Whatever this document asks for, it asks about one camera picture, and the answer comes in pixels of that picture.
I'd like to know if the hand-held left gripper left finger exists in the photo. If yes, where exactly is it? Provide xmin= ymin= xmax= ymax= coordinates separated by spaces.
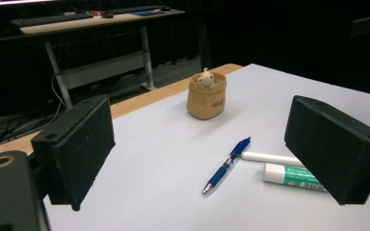
xmin=31 ymin=93 xmax=117 ymax=212

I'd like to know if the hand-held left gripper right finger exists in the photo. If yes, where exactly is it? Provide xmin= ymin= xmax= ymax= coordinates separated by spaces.
xmin=283 ymin=94 xmax=370 ymax=206

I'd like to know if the green and white glue stick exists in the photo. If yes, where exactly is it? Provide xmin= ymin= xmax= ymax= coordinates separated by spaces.
xmin=262 ymin=162 xmax=328 ymax=193

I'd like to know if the white pen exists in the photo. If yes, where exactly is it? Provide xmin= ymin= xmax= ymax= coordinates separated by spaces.
xmin=240 ymin=151 xmax=304 ymax=167

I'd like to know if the wooden cup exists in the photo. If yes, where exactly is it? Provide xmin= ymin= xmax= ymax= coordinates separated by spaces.
xmin=186 ymin=71 xmax=228 ymax=121

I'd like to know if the white table board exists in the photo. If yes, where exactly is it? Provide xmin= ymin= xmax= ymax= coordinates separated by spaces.
xmin=42 ymin=63 xmax=370 ymax=231

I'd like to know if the black keyboard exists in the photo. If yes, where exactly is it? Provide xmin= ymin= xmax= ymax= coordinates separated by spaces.
xmin=10 ymin=13 xmax=94 ymax=28

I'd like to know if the small beige figurine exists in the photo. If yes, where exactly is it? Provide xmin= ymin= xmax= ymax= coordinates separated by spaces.
xmin=196 ymin=67 xmax=215 ymax=89

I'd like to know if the tangle of floor cables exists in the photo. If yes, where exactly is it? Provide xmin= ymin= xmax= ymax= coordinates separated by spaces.
xmin=0 ymin=75 xmax=66 ymax=152

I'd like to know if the desk with white frame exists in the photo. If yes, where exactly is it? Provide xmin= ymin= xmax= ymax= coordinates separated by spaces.
xmin=9 ymin=9 xmax=187 ymax=111

